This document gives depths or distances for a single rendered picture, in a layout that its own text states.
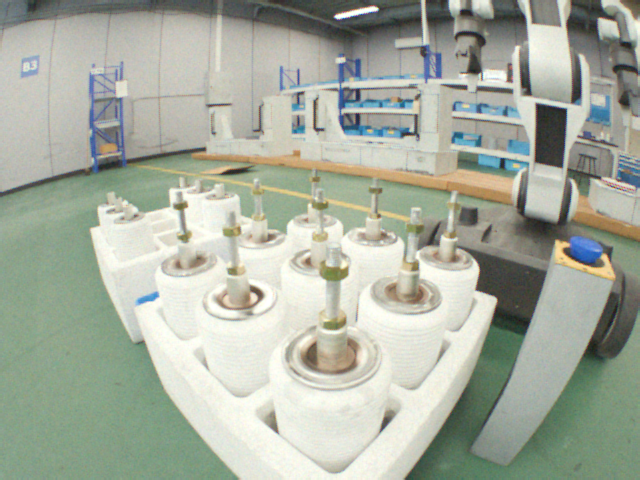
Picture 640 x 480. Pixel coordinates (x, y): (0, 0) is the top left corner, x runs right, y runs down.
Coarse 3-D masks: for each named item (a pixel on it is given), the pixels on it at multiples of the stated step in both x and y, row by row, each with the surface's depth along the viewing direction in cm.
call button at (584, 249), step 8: (576, 240) 23; (584, 240) 23; (592, 240) 23; (576, 248) 22; (584, 248) 21; (592, 248) 21; (600, 248) 21; (576, 256) 22; (584, 256) 21; (592, 256) 21; (600, 256) 21
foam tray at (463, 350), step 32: (160, 320) 37; (480, 320) 37; (160, 352) 33; (192, 352) 32; (448, 352) 31; (192, 384) 27; (448, 384) 27; (192, 416) 34; (224, 416) 23; (256, 416) 24; (384, 416) 27; (416, 416) 23; (224, 448) 28; (256, 448) 21; (288, 448) 21; (384, 448) 21; (416, 448) 26
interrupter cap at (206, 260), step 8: (176, 256) 38; (200, 256) 39; (208, 256) 39; (216, 256) 39; (168, 264) 36; (176, 264) 37; (200, 264) 37; (208, 264) 36; (168, 272) 34; (176, 272) 34; (184, 272) 34; (192, 272) 34; (200, 272) 34
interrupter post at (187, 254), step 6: (180, 240) 36; (192, 240) 36; (180, 246) 35; (186, 246) 35; (192, 246) 36; (180, 252) 35; (186, 252) 35; (192, 252) 36; (180, 258) 36; (186, 258) 36; (192, 258) 36; (186, 264) 36; (192, 264) 36
